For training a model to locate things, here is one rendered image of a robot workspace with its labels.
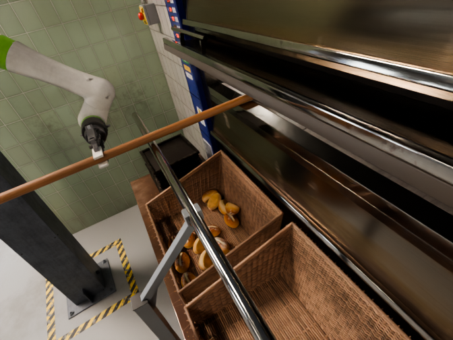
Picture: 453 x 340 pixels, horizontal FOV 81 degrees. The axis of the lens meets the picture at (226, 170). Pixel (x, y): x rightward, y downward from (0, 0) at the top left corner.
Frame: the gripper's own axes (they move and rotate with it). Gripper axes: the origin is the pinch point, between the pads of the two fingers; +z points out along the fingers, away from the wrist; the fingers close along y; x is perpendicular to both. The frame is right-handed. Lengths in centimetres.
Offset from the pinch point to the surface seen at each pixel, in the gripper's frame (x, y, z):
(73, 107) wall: 15, 19, -121
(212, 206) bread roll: -34, 56, -12
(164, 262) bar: -6.2, 14.3, 40.1
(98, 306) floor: 53, 120, -38
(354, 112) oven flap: -46, -21, 59
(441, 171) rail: -39, -23, 76
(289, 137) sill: -54, 1, 31
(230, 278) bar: -17, 2, 61
